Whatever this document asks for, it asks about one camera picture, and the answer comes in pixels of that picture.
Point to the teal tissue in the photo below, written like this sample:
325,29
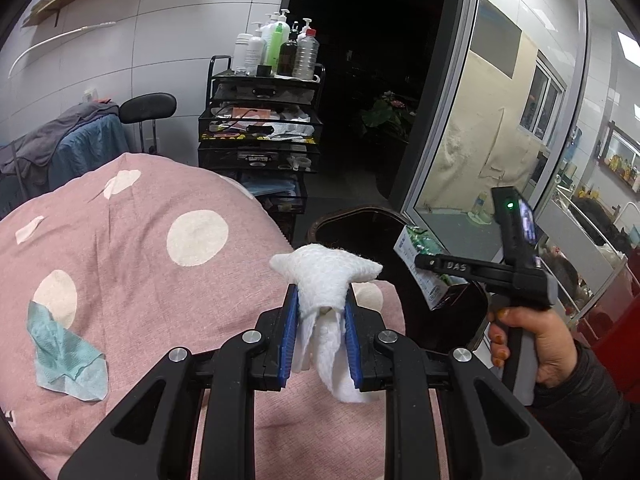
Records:
65,355

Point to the black round stool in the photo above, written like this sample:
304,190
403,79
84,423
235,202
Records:
147,107

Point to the white curved rod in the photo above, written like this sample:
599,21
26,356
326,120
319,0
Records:
45,42

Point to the glass sliding door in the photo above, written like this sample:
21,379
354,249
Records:
495,110

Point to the person's right hand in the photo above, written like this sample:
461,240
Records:
552,345

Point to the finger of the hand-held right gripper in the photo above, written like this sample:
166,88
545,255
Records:
440,265

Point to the group of toiletry bottles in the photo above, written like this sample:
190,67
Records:
275,45

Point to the person's right forearm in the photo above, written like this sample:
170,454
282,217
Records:
590,410

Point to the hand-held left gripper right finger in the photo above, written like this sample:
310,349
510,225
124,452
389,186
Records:
352,350

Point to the pink polka dot blanket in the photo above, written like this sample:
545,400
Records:
150,310

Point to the potted green plant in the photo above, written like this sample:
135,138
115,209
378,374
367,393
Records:
387,115

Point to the black trash bin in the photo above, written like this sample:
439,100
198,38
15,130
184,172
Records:
360,230

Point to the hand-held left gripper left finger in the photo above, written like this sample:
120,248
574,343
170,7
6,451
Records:
290,340

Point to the white tissue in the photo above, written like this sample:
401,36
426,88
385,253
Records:
320,270

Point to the grey blue draped clothes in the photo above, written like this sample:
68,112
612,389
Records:
85,152

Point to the grey blanket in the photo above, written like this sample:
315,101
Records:
45,135

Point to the green snack packet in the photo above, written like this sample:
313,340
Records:
406,246

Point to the black mesh drawer cart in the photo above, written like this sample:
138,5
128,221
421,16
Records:
260,157

